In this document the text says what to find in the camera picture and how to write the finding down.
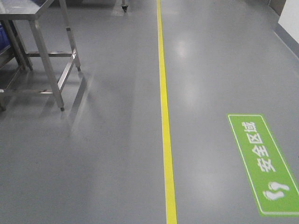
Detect stainless steel table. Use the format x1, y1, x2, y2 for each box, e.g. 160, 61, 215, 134
0, 0, 81, 111

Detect green safety floor sign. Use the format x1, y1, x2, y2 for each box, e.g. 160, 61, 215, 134
227, 114, 299, 216

